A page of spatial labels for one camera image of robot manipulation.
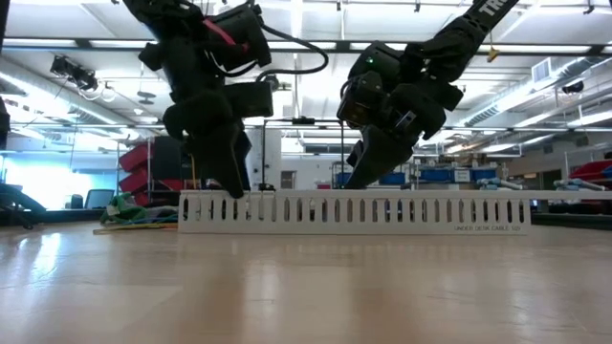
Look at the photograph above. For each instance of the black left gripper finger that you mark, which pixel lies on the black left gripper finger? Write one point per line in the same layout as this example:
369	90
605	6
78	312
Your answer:
245	162
222	167

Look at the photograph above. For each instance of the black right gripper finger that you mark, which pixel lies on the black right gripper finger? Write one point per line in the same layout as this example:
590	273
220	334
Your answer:
382	160
355	155

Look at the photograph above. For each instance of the white duct cover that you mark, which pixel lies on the white duct cover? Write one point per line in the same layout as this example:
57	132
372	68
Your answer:
564	194

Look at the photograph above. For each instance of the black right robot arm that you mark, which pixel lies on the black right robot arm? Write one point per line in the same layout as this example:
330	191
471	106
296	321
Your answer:
459	43

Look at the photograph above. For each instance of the blue storage bin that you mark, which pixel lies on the blue storage bin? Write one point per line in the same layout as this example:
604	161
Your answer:
484	175
437	175
393	178

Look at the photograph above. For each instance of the black monitor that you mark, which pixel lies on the black monitor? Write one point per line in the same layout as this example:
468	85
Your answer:
167	162

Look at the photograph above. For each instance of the red storage bin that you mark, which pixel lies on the red storage bin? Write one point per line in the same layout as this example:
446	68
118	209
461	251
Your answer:
136	157
134	181

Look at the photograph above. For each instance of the yellow hanging tag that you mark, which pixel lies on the yellow hanging tag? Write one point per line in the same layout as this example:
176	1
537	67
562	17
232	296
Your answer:
493	54

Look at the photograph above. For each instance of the long strip light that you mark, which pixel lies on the long strip light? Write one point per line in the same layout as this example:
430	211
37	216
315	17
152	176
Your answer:
119	44
540	49

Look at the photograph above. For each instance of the white blue roll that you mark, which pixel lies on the white blue roll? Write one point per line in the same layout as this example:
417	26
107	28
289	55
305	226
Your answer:
499	184
576	184

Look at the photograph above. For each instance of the white air vent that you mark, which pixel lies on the white air vent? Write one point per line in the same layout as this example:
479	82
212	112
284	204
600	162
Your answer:
541	70

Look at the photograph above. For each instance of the small dark chair back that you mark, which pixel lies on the small dark chair back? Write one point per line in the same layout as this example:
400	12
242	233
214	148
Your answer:
77	201

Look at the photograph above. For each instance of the small black fixture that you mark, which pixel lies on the small black fixture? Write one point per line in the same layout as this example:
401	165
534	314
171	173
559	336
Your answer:
573	87

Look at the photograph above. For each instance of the large red bin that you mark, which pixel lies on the large red bin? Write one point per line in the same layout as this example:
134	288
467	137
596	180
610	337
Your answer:
590	169

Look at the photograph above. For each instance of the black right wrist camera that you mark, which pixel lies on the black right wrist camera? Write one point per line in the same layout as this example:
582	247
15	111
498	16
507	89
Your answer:
375	62

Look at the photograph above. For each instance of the black mounted camera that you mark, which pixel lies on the black mounted camera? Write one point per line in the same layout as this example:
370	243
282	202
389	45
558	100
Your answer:
273	83
76	74

